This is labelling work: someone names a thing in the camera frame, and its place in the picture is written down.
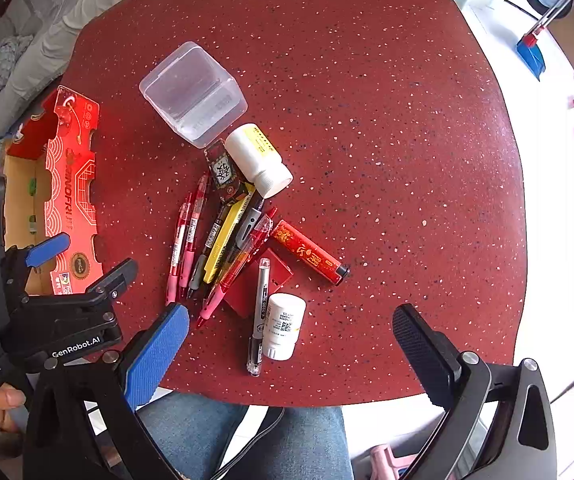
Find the red gel pen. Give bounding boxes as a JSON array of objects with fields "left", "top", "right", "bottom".
[
  {"left": 177, "top": 172, "right": 210, "bottom": 300},
  {"left": 165, "top": 192, "right": 193, "bottom": 304}
]

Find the black clear gel pen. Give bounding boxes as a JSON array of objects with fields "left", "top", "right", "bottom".
[{"left": 247, "top": 258, "right": 271, "bottom": 377}]

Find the yellow utility blade case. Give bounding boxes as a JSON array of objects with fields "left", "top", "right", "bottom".
[{"left": 202, "top": 183, "right": 255, "bottom": 284}]

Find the small white pill bottle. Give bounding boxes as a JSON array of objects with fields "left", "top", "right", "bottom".
[{"left": 262, "top": 292, "right": 307, "bottom": 361}]

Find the grey marker pen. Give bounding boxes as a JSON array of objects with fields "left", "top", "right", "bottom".
[{"left": 186, "top": 191, "right": 264, "bottom": 299}]

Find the red transparent pen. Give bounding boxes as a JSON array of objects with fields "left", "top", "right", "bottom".
[{"left": 197, "top": 207, "right": 278, "bottom": 328}]

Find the red lighter tube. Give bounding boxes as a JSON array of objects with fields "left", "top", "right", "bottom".
[{"left": 272, "top": 220, "right": 350, "bottom": 285}]

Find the white bottle yellow label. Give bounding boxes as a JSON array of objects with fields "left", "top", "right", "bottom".
[{"left": 224, "top": 124, "right": 293, "bottom": 198}]

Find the clear plastic container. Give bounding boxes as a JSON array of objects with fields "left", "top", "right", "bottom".
[{"left": 139, "top": 41, "right": 248, "bottom": 148}]

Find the red cardboard fruit box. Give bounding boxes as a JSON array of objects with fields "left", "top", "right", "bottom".
[{"left": 4, "top": 86, "right": 102, "bottom": 295}]

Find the small red flat box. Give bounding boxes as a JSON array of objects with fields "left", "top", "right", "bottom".
[{"left": 222, "top": 247, "right": 295, "bottom": 320}]

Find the grey covered sofa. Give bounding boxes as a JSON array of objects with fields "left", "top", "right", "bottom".
[{"left": 0, "top": 0, "right": 179, "bottom": 142}]

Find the blue dustpan with broom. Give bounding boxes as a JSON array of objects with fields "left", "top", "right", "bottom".
[{"left": 515, "top": 0, "right": 572, "bottom": 79}]

